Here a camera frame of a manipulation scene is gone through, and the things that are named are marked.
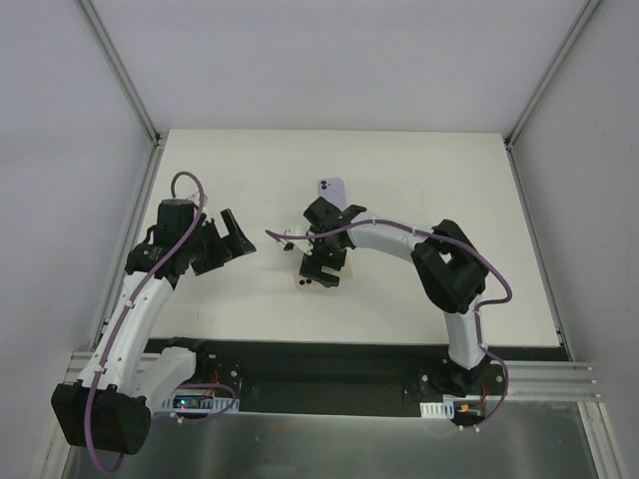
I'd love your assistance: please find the aluminium frame post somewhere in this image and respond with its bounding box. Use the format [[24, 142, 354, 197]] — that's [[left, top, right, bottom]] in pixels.
[[74, 0, 165, 147], [504, 0, 605, 151]]

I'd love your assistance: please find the white cable duct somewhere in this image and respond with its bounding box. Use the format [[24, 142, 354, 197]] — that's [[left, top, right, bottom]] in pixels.
[[157, 394, 240, 414], [419, 399, 455, 420]]

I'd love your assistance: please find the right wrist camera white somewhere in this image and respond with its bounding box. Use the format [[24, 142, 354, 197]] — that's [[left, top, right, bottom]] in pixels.
[[281, 226, 310, 252]]

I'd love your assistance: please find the right white cable duct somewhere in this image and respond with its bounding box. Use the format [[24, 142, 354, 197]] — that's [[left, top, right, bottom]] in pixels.
[[419, 399, 455, 420]]

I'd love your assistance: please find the left white cable duct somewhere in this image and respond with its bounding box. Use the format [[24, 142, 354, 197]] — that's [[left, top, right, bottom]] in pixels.
[[157, 394, 240, 414]]

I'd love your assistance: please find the purple cable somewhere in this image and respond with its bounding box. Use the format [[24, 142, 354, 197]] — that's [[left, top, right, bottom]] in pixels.
[[82, 172, 239, 474], [264, 219, 514, 434]]

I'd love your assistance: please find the right aluminium frame post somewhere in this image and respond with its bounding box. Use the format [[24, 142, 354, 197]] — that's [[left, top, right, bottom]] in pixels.
[[504, 0, 605, 151]]

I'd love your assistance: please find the left aluminium frame post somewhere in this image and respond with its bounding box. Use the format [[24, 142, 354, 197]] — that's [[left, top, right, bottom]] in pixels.
[[74, 0, 165, 147]]

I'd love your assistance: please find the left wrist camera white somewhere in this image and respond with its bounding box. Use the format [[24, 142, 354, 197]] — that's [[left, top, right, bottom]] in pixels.
[[187, 192, 209, 208]]

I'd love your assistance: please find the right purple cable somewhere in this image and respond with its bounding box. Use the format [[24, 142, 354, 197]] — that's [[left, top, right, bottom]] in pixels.
[[264, 219, 514, 434]]

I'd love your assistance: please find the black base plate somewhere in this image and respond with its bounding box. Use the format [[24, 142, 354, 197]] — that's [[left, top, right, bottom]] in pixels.
[[149, 338, 505, 415]]

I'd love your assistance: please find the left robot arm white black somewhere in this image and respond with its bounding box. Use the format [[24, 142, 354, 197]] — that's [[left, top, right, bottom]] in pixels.
[[51, 199, 256, 455]]

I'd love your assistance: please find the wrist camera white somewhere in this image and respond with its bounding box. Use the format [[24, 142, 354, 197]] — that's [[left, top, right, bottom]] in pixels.
[[187, 192, 209, 208], [281, 226, 310, 252]]

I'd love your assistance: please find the phone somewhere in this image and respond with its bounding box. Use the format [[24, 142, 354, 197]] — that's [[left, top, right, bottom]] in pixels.
[[295, 257, 353, 288]]

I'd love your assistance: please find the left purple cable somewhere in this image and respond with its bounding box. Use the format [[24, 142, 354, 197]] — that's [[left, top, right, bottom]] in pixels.
[[82, 172, 239, 474]]

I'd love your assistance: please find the aluminium rail front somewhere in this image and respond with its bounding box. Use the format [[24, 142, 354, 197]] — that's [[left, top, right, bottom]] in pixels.
[[64, 348, 600, 400]]

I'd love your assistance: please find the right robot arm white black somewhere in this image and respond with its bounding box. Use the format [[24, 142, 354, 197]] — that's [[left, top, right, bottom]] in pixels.
[[300, 198, 489, 397]]

